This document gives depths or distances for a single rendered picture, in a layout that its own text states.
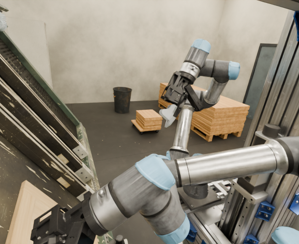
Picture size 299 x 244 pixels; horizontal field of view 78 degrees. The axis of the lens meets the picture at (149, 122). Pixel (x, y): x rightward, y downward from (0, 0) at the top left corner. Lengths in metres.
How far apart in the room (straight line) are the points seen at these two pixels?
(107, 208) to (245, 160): 0.35
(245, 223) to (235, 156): 0.62
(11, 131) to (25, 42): 3.51
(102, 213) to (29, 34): 4.17
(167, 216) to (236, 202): 0.75
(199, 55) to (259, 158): 0.42
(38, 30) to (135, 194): 4.17
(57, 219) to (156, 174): 0.20
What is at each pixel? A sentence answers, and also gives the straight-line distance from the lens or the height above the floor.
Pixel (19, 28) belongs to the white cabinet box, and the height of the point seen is 1.89.
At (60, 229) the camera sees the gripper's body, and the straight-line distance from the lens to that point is 0.40.
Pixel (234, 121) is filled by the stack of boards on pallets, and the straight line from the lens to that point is 4.57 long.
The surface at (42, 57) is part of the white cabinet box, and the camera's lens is 4.39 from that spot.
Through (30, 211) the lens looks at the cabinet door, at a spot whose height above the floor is 1.26.
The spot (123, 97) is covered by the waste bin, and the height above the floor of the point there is 0.47.
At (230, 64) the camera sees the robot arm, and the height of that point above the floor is 1.79.
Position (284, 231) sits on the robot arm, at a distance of 0.91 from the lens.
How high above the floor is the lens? 1.83
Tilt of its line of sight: 23 degrees down
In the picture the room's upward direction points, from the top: 6 degrees clockwise
